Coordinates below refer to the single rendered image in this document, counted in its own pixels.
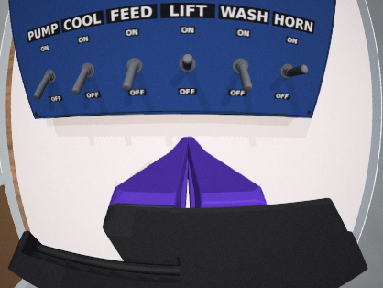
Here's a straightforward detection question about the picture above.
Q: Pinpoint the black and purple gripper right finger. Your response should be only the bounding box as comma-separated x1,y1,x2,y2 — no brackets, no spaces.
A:
188,137,267,207

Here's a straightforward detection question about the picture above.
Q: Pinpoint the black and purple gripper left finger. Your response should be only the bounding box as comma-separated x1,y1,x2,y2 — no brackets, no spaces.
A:
108,137,188,207

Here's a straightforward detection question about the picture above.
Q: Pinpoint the dark blue switch console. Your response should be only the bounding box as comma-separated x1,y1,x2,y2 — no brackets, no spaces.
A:
8,0,336,119

